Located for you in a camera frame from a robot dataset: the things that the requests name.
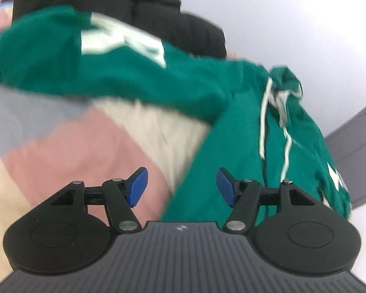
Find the patchwork bed blanket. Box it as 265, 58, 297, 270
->
0, 1, 212, 284

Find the green hoodie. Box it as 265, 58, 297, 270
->
0, 4, 353, 222

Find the grey door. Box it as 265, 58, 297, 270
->
324, 97, 366, 209

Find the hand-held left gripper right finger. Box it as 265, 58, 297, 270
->
216, 167, 318, 234

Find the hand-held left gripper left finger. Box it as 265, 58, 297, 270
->
50, 167, 149, 235

